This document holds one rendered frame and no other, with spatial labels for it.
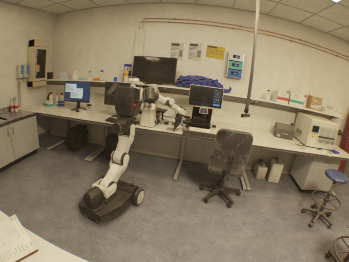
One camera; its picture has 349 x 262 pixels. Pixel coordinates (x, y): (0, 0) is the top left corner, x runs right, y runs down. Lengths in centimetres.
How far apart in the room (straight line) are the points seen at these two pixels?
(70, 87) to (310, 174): 412
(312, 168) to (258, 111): 127
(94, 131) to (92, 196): 217
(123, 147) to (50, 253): 160
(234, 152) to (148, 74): 182
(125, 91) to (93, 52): 207
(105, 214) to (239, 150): 150
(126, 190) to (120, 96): 102
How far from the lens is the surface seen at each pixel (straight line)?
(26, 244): 79
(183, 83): 290
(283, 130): 307
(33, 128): 359
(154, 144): 342
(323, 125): 305
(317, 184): 339
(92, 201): 190
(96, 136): 389
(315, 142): 305
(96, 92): 368
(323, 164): 325
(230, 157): 209
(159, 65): 306
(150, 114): 245
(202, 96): 258
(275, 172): 324
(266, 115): 328
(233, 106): 314
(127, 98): 195
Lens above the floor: 147
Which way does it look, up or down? 17 degrees down
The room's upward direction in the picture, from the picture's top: 6 degrees clockwise
